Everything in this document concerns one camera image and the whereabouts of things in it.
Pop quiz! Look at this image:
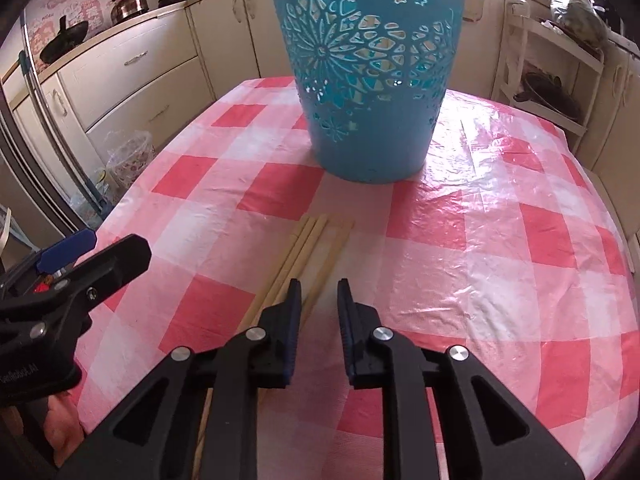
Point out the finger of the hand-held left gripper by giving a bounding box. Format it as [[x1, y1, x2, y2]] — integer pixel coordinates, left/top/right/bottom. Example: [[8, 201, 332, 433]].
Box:
[[0, 234, 153, 333], [30, 229, 99, 273]]

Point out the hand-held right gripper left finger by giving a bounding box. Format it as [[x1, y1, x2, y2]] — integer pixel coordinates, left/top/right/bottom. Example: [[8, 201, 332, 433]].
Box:
[[57, 278, 303, 480]]

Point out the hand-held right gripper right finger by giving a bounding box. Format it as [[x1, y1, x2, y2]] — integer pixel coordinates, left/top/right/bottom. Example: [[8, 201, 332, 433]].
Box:
[[336, 278, 584, 480]]

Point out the blue perforated plastic basket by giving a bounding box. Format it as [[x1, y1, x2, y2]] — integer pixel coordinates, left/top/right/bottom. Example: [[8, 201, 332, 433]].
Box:
[[265, 0, 473, 185]]

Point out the clear printed plastic bin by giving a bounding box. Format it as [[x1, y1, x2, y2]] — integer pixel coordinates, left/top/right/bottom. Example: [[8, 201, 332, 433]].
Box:
[[102, 130, 153, 196]]

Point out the red white checkered tablecloth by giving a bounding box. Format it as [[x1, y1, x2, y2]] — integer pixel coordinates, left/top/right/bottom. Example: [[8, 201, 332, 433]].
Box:
[[70, 76, 633, 480]]

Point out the cream kitchen cabinet with drawers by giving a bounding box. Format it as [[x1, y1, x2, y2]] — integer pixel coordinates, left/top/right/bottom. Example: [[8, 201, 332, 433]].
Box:
[[10, 0, 301, 176]]

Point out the black wok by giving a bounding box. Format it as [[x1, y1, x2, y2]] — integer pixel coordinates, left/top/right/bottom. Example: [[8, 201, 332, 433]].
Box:
[[39, 16, 90, 65]]

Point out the metal kettle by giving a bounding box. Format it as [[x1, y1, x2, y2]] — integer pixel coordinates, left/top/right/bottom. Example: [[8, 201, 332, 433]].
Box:
[[110, 0, 150, 26]]

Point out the dark pan with lid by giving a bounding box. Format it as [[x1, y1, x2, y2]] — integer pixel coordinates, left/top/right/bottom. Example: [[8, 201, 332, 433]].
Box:
[[512, 72, 583, 121]]

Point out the white shelf rack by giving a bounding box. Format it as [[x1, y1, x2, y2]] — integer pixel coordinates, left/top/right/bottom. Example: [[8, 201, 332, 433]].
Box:
[[492, 0, 606, 136]]

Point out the grey plastic bag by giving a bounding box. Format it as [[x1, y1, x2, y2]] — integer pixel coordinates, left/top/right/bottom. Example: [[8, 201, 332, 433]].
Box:
[[550, 0, 606, 48]]

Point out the pink patterned wall sticker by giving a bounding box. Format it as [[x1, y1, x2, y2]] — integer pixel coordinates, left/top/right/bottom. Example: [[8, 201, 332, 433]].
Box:
[[22, 0, 136, 48]]

